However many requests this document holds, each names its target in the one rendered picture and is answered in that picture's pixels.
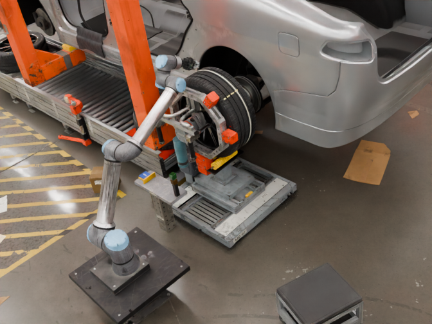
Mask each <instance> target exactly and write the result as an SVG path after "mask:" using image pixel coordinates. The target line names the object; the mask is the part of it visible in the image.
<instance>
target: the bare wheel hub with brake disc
mask: <svg viewBox="0 0 432 324"><path fill-rule="evenodd" d="M234 79H236V80H237V82H238V83H239V84H240V85H241V86H242V87H243V88H244V90H245V91H246V93H247V95H248V96H249V99H250V100H251V103H252V104H253V108H254V110H255V112H257V111H258V110H259V109H260V106H261V97H260V93H259V92H258V89H257V88H256V86H255V85H254V84H253V83H252V81H250V80H249V79H247V78H246V77H244V76H236V77H234Z"/></svg>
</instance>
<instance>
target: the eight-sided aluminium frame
mask: <svg viewBox="0 0 432 324"><path fill-rule="evenodd" d="M182 96H186V97H189V98H190V99H193V100H195V101H197V102H199V103H200V104H201V105H202V106H203V107H204V109H205V110H206V112H207V113H208V114H209V115H210V117H211V119H212V120H213V121H214V122H215V124H216V128H217V135H218V140H219V147H218V148H216V149H215V150H211V149H209V148H207V147H205V146H203V145H200V144H198V143H197V142H196V141H193V147H194V150H195V152H196V153H198V154H200V155H202V156H204V157H206V158H208V159H213V158H214V157H215V156H217V155H218V154H219V153H221V152H222V151H223V150H225V149H226V148H228V147H229V144H228V143H225V142H223V141H222V134H221V133H223V132H224V131H225V130H227V128H226V120H225V119H224V117H223V116H222V115H221V113H220V112H219V111H218V109H217V108H216V106H213V107H212V108H211V109H209V108H207V106H205V104H204V103H203V101H204V99H205V97H206V94H204V93H201V92H199V91H196V90H194V89H191V88H189V87H186V88H185V90H184V91H183V92H182V93H179V94H178V95H177V96H176V97H175V99H174V101H173V102H172V103H171V104H170V106H169V108H170V114H174V113H176V112H178V111H179V106H178V101H179V100H180V99H181V97H182ZM172 119H173V120H175V121H177V122H179V120H180V119H181V115H178V116H176V117H173V118H172Z"/></svg>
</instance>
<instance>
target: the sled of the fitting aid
mask: <svg viewBox="0 0 432 324"><path fill-rule="evenodd" d="M191 185H192V190H193V191H194V192H196V193H198V194H199V195H201V196H203V197H205V198H207V199H209V200H211V201H212V202H214V203H216V204H218V205H219V206H222V207H223V208H225V209H227V210H229V211H230V212H232V213H234V214H237V213H238V212H240V211H241V210H242V209H243V208H245V207H246V206H247V205H248V204H249V203H250V202H251V201H253V200H254V199H255V198H257V197H258V196H259V195H260V194H261V193H262V192H264V191H265V183H263V182H261V181H259V180H257V179H255V180H254V181H253V182H252V183H251V184H249V185H248V186H247V187H245V189H243V190H242V191H241V192H239V193H238V194H237V195H236V196H234V197H233V198H232V199H231V200H229V199H227V198H225V197H223V196H221V195H219V194H218V193H216V192H214V191H212V190H210V189H208V188H207V187H205V186H203V185H201V184H199V183H197V182H195V181H194V182H193V183H192V184H191Z"/></svg>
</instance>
